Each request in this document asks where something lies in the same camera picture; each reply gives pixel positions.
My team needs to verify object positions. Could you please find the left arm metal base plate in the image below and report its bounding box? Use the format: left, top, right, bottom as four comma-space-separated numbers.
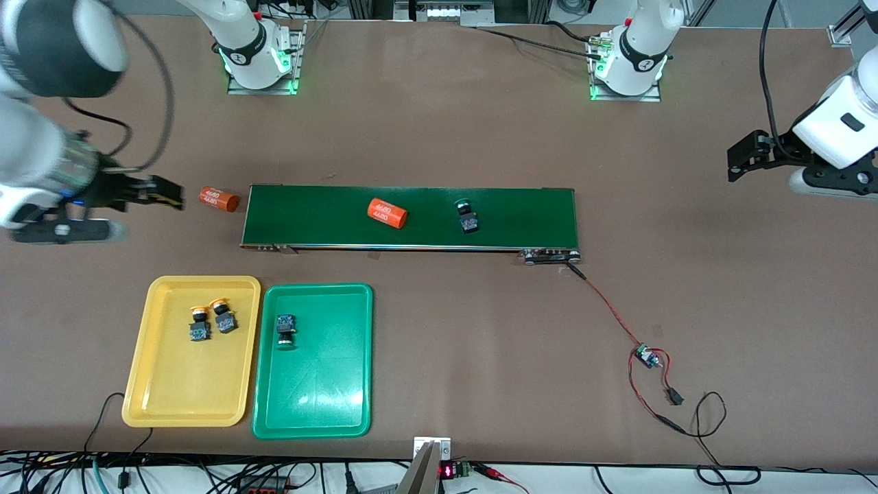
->
589, 34, 663, 102

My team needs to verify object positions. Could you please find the green plastic tray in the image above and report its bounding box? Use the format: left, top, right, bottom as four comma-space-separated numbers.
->
251, 283, 374, 440

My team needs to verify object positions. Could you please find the yellow plastic tray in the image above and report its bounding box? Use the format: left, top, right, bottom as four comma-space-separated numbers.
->
121, 276, 262, 428

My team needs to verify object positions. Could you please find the green conveyor belt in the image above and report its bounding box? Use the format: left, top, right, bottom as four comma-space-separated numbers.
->
240, 184, 582, 266

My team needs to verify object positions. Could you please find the black plug with red lead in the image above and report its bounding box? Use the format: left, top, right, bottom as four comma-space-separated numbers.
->
655, 349, 685, 406

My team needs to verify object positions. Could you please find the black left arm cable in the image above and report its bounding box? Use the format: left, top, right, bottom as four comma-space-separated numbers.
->
758, 0, 800, 162

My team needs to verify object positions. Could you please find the orange cylinder printed 4680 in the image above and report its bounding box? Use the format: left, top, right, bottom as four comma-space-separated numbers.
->
368, 198, 409, 231
199, 185, 241, 213

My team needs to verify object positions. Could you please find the red black motor cable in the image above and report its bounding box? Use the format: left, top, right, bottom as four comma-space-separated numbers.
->
568, 264, 642, 352

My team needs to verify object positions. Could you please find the white aluminium extrusion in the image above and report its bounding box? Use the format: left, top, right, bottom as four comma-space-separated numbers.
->
829, 0, 870, 47

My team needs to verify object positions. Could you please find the aluminium frame structure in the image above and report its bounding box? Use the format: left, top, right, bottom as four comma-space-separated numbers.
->
346, 0, 549, 28

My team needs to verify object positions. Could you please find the thin black cable loop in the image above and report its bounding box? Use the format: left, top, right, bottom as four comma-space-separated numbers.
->
683, 391, 728, 469

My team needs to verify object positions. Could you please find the red clip lead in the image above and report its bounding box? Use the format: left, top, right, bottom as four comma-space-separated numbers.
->
472, 463, 530, 494

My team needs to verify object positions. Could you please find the orange power strip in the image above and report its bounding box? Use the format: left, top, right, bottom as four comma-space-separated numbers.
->
237, 473, 302, 494

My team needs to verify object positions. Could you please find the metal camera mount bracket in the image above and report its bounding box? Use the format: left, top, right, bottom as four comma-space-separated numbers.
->
394, 436, 452, 494

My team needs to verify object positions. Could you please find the black cable to arm base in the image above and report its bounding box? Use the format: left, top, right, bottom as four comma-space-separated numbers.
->
473, 21, 608, 59

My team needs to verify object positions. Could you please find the thick black cable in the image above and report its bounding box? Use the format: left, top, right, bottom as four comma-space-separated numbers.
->
696, 465, 762, 486

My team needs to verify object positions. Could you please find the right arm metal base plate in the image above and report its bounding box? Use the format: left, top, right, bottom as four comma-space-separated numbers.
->
228, 19, 306, 95

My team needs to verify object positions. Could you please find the red power lead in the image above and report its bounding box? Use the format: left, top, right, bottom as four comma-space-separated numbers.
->
628, 350, 688, 434

